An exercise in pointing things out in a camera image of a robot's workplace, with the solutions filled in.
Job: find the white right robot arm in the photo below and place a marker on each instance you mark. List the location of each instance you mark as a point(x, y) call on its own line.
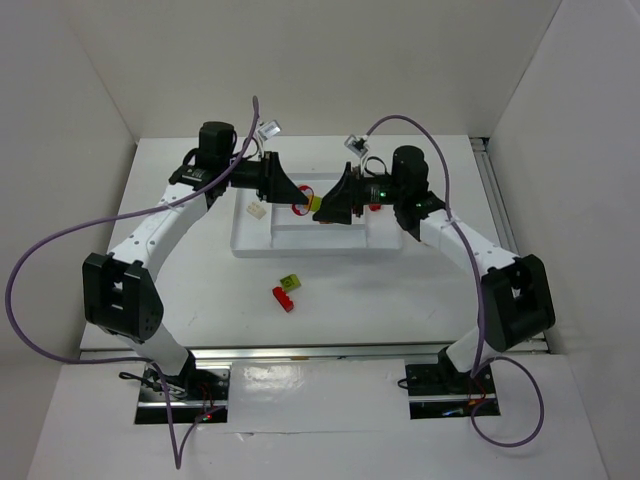
point(477, 256)

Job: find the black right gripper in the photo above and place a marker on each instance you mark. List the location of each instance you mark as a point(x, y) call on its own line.
point(353, 190)

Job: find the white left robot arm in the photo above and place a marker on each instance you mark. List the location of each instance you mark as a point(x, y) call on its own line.
point(120, 296)

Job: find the white lego brick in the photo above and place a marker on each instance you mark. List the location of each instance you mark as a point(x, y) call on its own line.
point(256, 210)

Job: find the white compartment tray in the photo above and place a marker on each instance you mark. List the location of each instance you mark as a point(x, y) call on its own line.
point(282, 233)

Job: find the aluminium rail right side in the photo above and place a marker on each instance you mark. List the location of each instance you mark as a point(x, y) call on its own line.
point(500, 200)

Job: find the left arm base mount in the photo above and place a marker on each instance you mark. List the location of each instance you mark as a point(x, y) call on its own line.
point(207, 398)

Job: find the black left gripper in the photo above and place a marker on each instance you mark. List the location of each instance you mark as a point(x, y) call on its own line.
point(269, 176)

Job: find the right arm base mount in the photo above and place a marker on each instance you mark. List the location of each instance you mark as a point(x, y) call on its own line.
point(431, 395)

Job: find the aluminium rail front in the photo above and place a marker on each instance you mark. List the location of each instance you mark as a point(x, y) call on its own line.
point(225, 356)

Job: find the aluminium rail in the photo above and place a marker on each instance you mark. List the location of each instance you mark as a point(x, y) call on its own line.
point(225, 356)
point(500, 200)

